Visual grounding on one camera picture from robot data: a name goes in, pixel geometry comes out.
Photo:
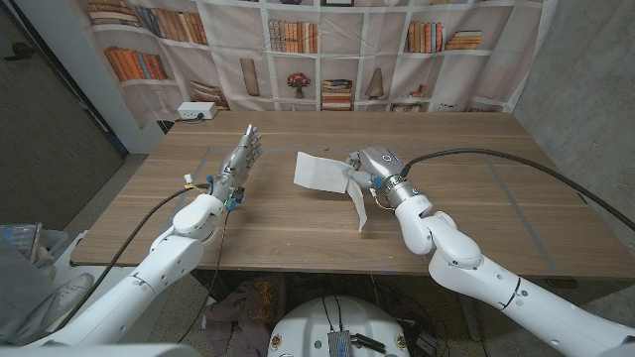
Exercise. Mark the grey finned electronics module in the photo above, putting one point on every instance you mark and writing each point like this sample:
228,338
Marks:
340,344

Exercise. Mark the printed bookshelf backdrop cloth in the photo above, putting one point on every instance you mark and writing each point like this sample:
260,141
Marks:
248,74

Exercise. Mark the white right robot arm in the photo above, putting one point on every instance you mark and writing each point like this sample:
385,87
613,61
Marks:
476,277

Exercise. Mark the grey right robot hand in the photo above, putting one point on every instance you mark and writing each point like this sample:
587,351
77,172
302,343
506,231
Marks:
382,168

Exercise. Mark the black bar on torso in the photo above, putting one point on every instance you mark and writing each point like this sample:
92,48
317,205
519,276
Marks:
369,343

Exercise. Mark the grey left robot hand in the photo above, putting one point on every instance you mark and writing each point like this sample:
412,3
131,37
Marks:
240,158

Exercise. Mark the person's grey trouser leg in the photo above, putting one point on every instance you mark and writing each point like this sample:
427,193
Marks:
20,297

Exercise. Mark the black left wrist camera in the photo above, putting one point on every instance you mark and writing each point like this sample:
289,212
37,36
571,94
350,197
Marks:
235,197

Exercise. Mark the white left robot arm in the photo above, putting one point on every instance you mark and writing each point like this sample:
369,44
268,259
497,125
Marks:
168,253

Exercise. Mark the white sneaker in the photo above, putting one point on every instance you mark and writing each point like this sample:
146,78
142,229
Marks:
72,295

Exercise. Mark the crumpled purple brown cloth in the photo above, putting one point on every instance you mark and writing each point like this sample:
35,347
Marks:
248,307

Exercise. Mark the grey metal table leg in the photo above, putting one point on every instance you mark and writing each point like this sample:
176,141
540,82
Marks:
469,312

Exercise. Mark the white power strip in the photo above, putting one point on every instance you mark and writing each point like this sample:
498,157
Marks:
196,110

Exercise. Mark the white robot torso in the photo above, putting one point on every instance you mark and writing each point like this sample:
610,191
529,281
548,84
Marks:
307,322

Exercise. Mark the clear plastic bin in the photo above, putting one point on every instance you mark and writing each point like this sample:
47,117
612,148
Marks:
25,238

